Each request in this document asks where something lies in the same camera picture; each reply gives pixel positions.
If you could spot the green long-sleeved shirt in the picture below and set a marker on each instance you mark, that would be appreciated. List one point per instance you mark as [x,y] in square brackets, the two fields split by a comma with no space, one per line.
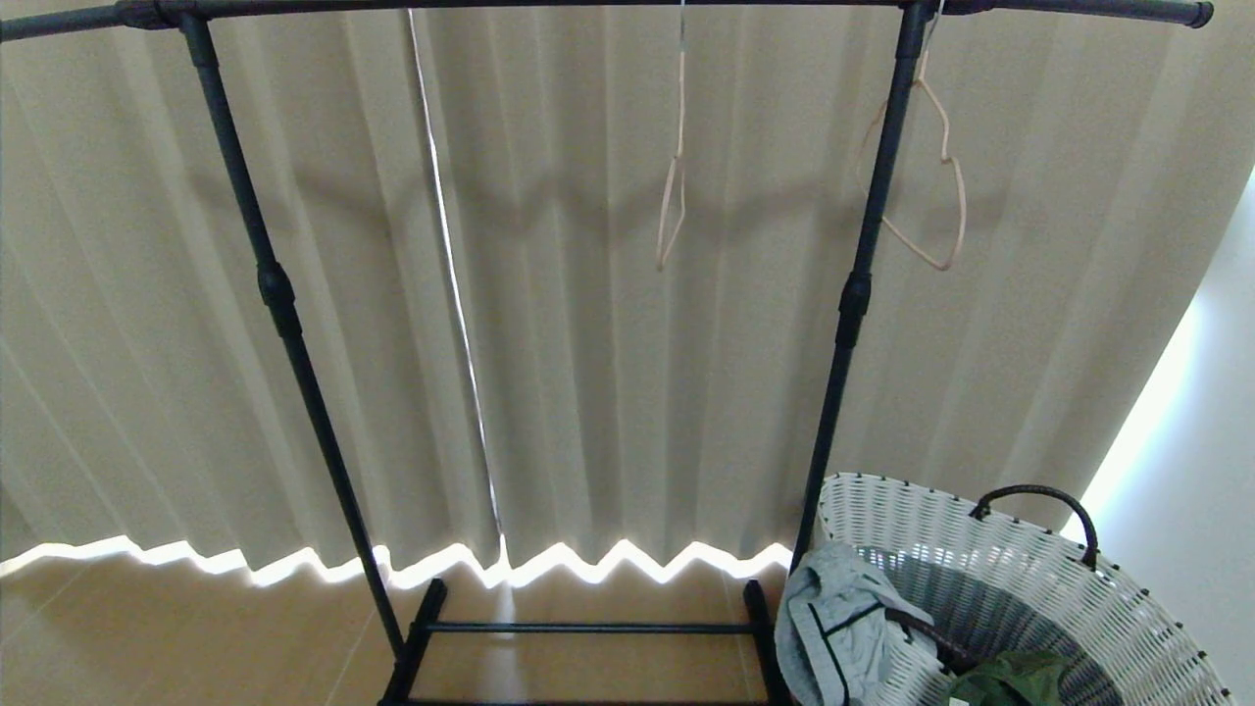
[1015,681]

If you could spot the black clothes rack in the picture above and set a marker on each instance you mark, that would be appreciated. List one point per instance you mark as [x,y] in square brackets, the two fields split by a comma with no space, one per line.
[284,294]

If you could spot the pale grey shorts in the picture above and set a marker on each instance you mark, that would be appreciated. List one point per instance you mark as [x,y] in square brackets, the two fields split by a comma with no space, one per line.
[843,628]

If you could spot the pink clothes hanger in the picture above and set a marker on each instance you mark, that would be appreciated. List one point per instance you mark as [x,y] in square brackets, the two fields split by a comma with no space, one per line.
[964,216]
[679,118]

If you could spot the white laundry basket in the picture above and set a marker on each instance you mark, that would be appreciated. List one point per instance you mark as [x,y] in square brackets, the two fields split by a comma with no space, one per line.
[1108,608]

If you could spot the beige curtain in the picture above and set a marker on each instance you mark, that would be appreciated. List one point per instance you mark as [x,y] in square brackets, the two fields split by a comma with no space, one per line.
[588,294]

